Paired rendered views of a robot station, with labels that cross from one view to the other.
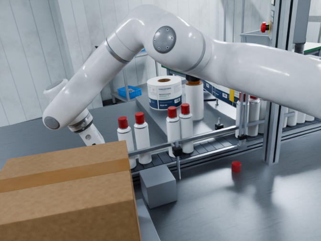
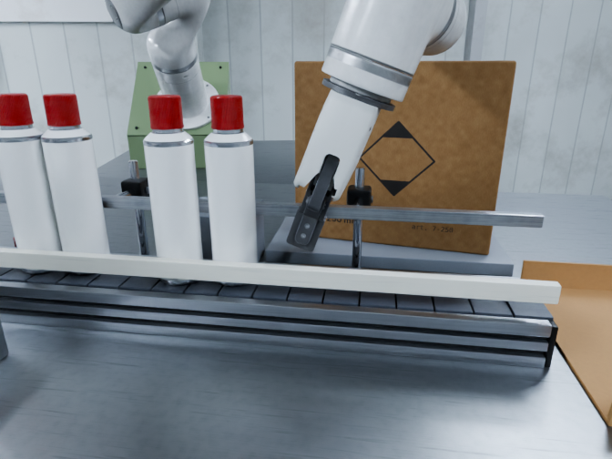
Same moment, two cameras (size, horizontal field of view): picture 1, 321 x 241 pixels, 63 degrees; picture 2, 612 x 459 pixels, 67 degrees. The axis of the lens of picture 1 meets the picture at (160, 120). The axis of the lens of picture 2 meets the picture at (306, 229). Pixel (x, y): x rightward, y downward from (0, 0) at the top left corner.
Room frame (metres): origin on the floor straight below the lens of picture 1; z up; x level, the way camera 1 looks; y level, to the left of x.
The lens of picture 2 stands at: (1.26, 0.41, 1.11)
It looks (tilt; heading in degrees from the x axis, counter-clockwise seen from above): 20 degrees down; 205
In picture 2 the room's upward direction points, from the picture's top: straight up
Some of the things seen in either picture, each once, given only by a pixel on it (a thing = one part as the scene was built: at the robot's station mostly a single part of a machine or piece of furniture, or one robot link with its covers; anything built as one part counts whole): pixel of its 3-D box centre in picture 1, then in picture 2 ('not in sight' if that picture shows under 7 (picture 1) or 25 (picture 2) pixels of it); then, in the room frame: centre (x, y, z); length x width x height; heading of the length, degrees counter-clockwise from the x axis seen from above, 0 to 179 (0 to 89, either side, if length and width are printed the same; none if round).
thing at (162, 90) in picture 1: (165, 92); not in sight; (1.48, -0.04, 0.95); 0.20 x 0.20 x 0.14
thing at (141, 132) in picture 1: (142, 138); (173, 191); (0.87, 0.07, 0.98); 0.05 x 0.05 x 0.20
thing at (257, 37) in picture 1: (269, 41); not in sight; (3.09, -1.34, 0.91); 0.60 x 0.40 x 0.22; 122
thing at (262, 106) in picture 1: (262, 110); not in sight; (1.03, -0.44, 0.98); 0.05 x 0.05 x 0.20
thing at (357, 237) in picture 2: not in sight; (358, 236); (0.74, 0.25, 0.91); 0.07 x 0.03 x 0.17; 17
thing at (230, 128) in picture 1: (180, 141); (86, 200); (0.87, -0.07, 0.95); 1.07 x 0.01 x 0.01; 107
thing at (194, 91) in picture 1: (194, 90); not in sight; (1.24, -0.18, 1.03); 0.09 x 0.09 x 0.30
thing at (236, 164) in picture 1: (236, 166); not in sight; (0.83, -0.27, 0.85); 0.03 x 0.03 x 0.03
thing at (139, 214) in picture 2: (175, 158); (133, 224); (0.83, -0.04, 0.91); 0.07 x 0.03 x 0.17; 17
